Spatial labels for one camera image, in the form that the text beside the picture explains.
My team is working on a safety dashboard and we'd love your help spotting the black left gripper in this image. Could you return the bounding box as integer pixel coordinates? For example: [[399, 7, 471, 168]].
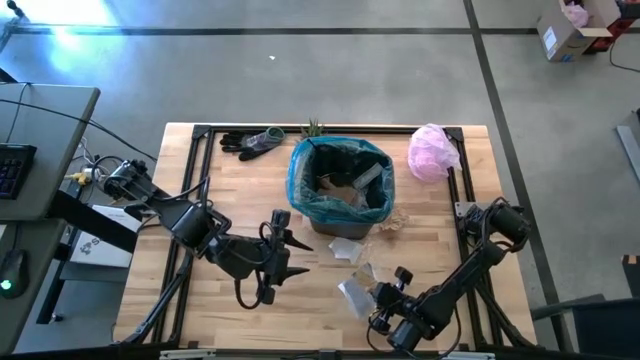
[[209, 210, 315, 305]]

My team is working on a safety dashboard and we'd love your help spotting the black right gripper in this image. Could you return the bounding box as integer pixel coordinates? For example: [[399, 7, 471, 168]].
[[368, 267, 415, 331]]

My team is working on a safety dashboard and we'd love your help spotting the clear bag with brown contents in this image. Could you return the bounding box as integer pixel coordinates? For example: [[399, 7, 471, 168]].
[[337, 262, 378, 320]]

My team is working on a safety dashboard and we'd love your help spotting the white translucent plastic packet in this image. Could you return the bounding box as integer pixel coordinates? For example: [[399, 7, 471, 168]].
[[327, 236, 365, 266]]

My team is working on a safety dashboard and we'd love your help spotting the black trash bin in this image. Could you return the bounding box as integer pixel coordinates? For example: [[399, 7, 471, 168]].
[[308, 217, 376, 241]]

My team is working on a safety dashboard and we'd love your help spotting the teal plastic bin liner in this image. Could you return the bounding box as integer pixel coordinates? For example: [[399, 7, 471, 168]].
[[285, 135, 397, 226]]

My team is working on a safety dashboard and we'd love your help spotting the brown paper piece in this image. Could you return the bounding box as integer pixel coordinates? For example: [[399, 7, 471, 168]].
[[316, 171, 362, 207]]

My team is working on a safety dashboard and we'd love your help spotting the crumpled pink plastic bag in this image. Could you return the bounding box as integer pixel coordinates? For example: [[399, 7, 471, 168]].
[[407, 123, 462, 182]]

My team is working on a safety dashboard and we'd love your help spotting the small pink plastic bag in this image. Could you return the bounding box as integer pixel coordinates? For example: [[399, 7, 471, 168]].
[[562, 2, 592, 30]]

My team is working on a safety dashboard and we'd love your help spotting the black work glove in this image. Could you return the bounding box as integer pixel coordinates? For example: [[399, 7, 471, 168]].
[[218, 125, 288, 162]]

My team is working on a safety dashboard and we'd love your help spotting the small green plant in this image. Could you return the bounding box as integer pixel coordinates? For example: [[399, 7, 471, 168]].
[[298, 117, 326, 144]]

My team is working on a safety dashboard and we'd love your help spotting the white printed box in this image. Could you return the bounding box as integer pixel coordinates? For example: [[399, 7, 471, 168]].
[[68, 203, 135, 270]]

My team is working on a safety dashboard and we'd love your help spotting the black diagonal beam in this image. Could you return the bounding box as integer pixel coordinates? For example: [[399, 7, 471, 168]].
[[47, 188, 140, 255]]

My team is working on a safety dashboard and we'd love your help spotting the dark blue chair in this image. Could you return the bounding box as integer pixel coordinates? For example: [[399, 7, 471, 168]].
[[529, 293, 640, 360]]

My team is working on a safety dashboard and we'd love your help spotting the yellow plug power strip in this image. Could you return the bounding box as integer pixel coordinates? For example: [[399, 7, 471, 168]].
[[63, 167, 109, 187]]

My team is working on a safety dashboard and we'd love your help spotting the grey desk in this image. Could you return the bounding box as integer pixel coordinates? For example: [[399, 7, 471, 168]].
[[0, 82, 102, 354]]

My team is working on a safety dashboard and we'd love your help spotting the black computer mouse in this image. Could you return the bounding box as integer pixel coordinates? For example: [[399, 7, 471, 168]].
[[0, 248, 30, 301]]

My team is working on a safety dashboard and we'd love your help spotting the grey metal bar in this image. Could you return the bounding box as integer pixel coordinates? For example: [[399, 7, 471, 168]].
[[614, 123, 640, 182]]

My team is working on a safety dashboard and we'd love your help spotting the black keyboard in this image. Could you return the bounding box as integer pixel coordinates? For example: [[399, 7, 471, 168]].
[[0, 143, 38, 201]]

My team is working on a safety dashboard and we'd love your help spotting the cardboard box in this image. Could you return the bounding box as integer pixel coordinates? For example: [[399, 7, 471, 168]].
[[535, 0, 615, 64]]

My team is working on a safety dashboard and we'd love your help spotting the red and black crate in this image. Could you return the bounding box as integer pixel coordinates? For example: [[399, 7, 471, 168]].
[[584, 0, 640, 55]]

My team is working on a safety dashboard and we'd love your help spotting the grey metal base plate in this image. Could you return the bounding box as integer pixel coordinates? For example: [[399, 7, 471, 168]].
[[453, 200, 482, 220]]

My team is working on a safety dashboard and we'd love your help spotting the black desk cable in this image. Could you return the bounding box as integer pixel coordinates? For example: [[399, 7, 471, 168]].
[[0, 97, 159, 162]]

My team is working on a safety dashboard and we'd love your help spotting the thin black cable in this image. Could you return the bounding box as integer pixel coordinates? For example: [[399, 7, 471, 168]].
[[607, 42, 640, 75]]

